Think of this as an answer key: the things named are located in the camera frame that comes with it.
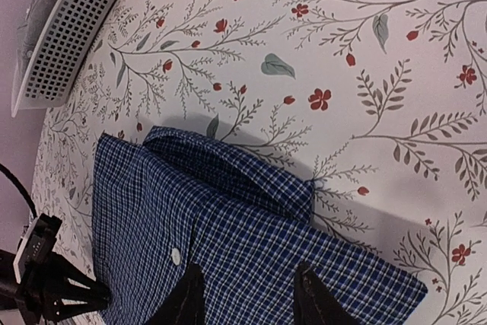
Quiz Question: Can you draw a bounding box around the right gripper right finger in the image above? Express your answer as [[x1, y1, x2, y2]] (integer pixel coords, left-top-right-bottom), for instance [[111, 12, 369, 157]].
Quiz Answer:
[[293, 262, 359, 325]]

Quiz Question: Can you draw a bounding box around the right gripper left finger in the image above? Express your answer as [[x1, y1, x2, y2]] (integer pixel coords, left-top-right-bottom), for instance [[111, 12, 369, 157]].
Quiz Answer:
[[146, 263, 205, 325]]

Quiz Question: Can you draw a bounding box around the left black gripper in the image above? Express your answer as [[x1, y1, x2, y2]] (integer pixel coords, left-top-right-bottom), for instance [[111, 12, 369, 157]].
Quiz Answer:
[[14, 253, 110, 320]]

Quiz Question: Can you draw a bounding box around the blue plaid long sleeve shirt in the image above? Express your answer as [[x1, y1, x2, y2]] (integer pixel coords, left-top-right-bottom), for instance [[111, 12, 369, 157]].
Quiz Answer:
[[92, 127, 428, 324]]

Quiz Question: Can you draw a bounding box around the white plastic basket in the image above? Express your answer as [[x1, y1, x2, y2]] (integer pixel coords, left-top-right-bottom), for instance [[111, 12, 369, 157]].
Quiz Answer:
[[11, 0, 116, 116]]

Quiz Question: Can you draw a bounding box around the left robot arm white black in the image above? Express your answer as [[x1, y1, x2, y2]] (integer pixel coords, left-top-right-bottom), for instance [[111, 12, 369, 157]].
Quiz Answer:
[[1, 250, 110, 324]]

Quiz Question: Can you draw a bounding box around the floral patterned table mat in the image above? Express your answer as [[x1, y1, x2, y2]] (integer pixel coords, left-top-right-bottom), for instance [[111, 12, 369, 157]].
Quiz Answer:
[[33, 0, 486, 324]]

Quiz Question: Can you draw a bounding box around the grey folded shirt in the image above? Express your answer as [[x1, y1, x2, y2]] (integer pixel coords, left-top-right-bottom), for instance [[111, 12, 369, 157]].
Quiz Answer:
[[14, 0, 77, 71]]

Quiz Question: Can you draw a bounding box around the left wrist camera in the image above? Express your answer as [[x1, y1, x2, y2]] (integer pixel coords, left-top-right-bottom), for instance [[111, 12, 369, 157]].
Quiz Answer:
[[13, 214, 62, 284]]

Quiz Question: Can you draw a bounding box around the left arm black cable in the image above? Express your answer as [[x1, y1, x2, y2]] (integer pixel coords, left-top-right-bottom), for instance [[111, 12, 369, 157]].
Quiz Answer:
[[0, 163, 39, 223]]

